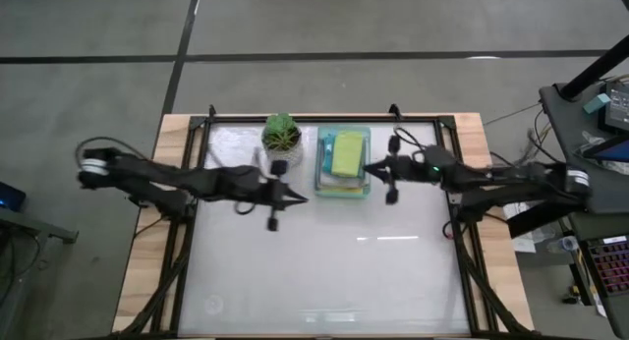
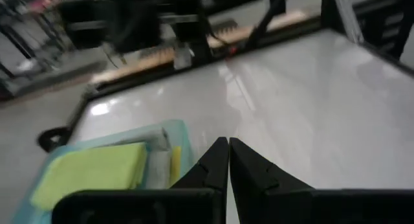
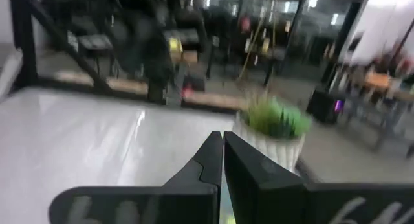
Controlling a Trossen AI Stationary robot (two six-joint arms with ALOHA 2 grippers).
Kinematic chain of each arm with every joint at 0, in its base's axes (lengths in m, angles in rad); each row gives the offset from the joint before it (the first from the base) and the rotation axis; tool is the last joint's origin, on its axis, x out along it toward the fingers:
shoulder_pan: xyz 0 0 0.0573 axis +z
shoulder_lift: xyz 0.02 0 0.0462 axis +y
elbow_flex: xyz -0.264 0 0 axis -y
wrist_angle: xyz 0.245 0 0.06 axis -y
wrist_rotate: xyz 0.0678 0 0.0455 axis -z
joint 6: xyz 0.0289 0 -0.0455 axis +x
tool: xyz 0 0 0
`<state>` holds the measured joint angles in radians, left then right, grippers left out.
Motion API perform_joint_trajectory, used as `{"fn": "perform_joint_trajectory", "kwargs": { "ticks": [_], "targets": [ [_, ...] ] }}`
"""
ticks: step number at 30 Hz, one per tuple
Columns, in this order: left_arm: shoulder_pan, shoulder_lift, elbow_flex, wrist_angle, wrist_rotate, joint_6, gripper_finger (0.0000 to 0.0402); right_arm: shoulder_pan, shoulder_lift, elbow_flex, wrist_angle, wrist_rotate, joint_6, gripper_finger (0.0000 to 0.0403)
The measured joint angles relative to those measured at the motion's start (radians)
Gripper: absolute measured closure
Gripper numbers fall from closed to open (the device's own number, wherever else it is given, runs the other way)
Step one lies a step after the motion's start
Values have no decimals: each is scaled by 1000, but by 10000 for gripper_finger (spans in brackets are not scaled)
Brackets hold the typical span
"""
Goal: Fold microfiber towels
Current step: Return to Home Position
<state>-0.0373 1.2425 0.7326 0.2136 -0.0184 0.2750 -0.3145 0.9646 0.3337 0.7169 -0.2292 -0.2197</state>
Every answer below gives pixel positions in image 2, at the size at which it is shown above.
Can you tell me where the grey waffle-weave towel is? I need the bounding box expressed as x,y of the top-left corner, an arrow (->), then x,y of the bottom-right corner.
76,126 -> 172,189

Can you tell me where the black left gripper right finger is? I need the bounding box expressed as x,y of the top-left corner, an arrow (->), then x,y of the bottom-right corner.
229,137 -> 313,224

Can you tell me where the lime green microfiber towel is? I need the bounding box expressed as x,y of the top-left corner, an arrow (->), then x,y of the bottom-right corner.
30,142 -> 148,212

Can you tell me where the translucent teal plastic bin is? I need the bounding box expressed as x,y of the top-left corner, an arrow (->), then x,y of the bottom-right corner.
12,119 -> 195,224

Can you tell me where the grey equipment cart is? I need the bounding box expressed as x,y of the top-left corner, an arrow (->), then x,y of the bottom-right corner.
0,49 -> 109,100

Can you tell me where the yellow microfiber towel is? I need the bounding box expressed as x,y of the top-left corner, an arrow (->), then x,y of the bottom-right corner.
169,145 -> 182,188

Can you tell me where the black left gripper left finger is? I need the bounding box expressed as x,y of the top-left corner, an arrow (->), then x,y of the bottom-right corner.
171,137 -> 230,224

